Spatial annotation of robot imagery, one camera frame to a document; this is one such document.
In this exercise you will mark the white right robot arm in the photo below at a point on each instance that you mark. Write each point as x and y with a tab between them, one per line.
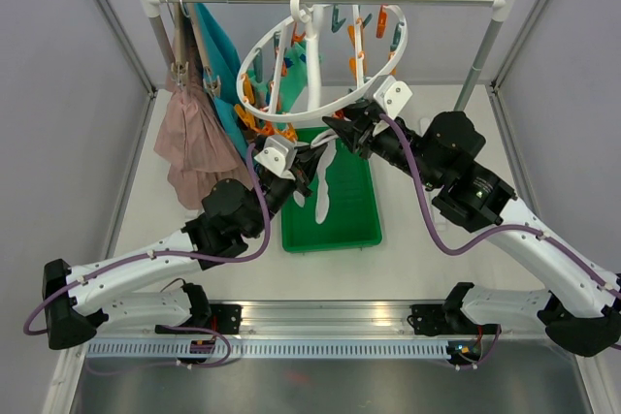
464	204

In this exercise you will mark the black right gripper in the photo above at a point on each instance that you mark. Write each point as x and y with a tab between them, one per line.
358	134

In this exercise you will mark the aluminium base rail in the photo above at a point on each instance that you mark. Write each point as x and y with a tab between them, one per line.
321	320

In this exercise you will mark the teal shirt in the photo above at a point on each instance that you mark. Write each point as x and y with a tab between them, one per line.
224	65

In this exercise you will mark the white black-striped sock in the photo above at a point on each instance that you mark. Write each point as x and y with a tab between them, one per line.
299	169

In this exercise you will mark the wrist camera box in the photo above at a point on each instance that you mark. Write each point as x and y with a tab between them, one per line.
277	156
391	95

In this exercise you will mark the brown ribbed sock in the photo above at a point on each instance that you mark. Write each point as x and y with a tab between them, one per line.
248	124

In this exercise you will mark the green plastic tray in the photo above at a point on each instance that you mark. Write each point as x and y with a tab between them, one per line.
352	219

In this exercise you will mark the metal clothes rack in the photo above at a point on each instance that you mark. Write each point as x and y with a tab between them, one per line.
500	12

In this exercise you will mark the mint patterned sock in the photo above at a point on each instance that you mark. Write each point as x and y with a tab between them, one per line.
257	92
295	81

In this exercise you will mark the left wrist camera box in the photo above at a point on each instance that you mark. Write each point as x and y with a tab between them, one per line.
277	156

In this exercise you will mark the white round clip hanger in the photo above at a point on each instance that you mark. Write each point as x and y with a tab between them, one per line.
320	60

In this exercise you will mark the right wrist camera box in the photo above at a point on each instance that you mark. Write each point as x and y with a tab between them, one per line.
391	95

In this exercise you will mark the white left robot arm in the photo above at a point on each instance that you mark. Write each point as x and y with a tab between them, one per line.
235	227

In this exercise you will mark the beige wooden hanger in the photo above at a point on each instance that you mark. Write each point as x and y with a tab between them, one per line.
180	65
201	41

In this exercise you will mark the white slotted cable duct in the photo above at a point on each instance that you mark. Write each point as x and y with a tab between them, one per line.
324	349

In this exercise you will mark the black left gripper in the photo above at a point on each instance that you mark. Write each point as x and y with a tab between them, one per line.
306	167

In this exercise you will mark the pink garment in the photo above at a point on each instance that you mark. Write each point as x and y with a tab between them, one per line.
193	142

